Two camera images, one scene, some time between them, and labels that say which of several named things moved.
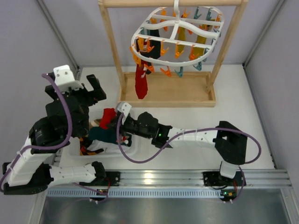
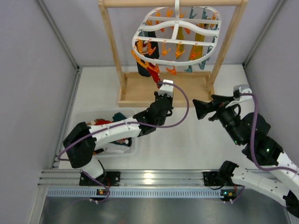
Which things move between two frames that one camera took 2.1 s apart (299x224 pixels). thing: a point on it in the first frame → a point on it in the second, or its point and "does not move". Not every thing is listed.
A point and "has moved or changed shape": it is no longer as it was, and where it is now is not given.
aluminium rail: x=262 y=178 does not move
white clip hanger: x=176 y=8 has moved or changed shape
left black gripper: x=86 y=94 → x=162 y=98
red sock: x=108 y=113 has moved or changed shape
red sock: x=141 y=85 → x=154 y=73
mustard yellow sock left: x=181 y=36 does not move
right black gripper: x=121 y=126 → x=215 y=108
